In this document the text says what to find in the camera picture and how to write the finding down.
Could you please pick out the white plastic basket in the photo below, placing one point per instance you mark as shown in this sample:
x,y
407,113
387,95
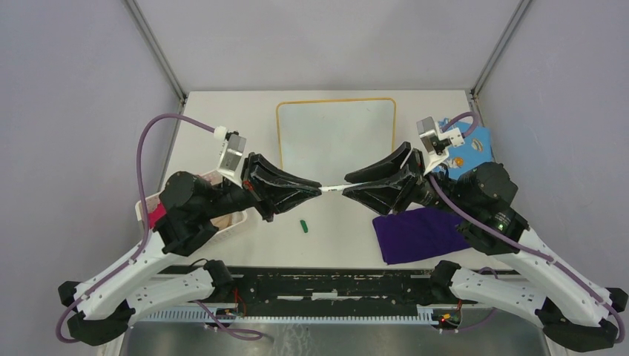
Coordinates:
x,y
230,233

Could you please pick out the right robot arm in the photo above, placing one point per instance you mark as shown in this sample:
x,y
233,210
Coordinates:
x,y
570,310

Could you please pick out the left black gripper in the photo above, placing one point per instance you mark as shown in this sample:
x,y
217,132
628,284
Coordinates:
x,y
270,198

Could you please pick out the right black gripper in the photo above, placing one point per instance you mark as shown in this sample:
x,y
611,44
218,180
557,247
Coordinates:
x,y
395,192

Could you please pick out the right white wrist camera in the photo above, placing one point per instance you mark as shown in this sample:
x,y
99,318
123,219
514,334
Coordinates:
x,y
435,140

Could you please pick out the tan cloth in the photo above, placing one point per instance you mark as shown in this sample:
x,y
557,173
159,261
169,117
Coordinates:
x,y
226,221

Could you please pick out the purple cloth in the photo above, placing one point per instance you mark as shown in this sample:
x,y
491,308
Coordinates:
x,y
416,235

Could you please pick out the white slotted cable duct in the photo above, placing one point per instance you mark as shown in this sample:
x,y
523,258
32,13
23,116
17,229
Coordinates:
x,y
192,314

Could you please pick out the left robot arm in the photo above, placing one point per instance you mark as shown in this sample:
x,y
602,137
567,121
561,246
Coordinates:
x,y
102,308

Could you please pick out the aluminium frame post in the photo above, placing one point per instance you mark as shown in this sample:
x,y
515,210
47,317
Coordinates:
x,y
500,46
149,37

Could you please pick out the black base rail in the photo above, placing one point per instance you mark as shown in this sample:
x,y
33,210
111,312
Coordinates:
x,y
330,292

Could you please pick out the red cloth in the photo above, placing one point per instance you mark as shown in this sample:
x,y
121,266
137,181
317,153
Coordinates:
x,y
155,215

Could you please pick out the yellow framed whiteboard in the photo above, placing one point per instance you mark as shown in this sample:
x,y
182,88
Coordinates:
x,y
323,140

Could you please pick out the right aluminium frame post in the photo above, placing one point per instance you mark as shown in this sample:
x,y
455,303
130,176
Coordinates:
x,y
500,46

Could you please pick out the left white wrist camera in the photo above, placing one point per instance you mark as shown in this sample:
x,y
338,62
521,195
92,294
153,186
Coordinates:
x,y
232,152

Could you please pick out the left aluminium frame post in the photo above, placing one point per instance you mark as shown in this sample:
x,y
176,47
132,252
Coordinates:
x,y
149,37

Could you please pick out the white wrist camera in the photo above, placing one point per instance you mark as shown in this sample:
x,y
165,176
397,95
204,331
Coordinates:
x,y
232,152
435,140

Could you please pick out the blue cartoon cloth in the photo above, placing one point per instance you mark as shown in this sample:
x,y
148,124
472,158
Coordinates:
x,y
475,151

